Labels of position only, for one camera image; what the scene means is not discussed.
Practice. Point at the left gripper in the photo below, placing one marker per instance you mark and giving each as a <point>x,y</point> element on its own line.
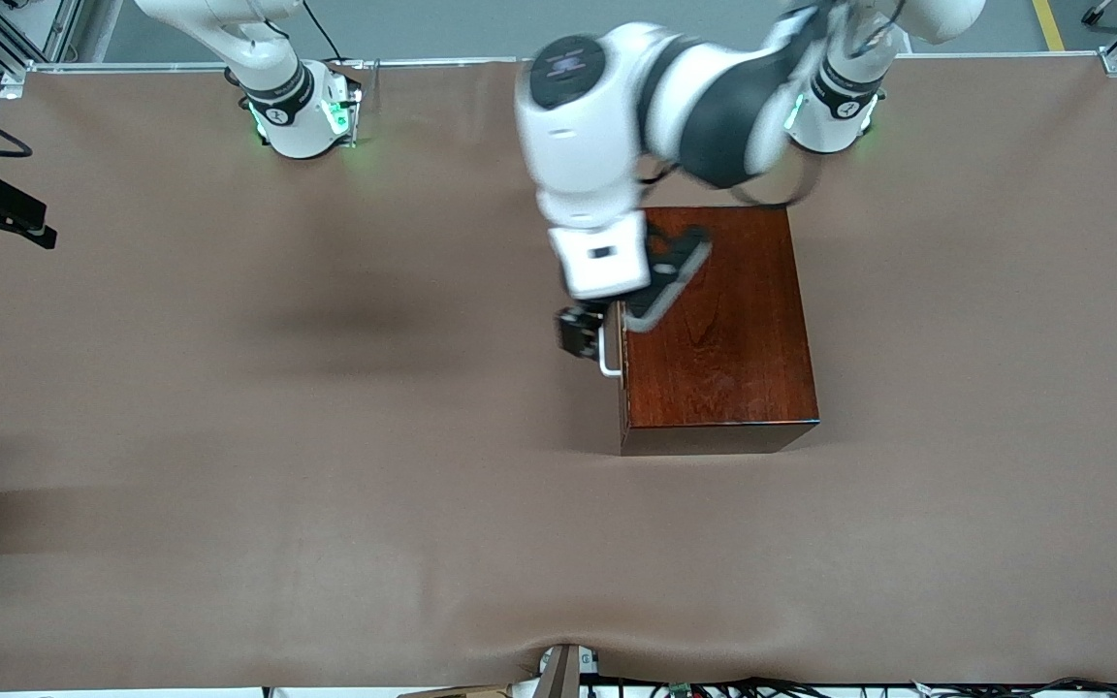
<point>577,331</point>

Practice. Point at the dark wooden drawer cabinet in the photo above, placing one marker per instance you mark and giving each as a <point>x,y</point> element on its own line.
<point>733,368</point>

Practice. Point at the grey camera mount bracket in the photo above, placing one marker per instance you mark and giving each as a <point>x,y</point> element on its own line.
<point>563,674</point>

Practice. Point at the light wooden drawer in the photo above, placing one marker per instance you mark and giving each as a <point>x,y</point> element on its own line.
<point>624,397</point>

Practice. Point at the black stand foot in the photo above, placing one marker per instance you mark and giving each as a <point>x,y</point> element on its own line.
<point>1097,12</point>

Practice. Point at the brown cardboard piece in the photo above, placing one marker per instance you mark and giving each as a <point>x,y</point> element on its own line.
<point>462,692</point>

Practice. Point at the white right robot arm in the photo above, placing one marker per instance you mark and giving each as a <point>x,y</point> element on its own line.
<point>297,126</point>

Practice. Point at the brown table cover sheet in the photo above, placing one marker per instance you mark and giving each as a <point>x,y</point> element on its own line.
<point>374,504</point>

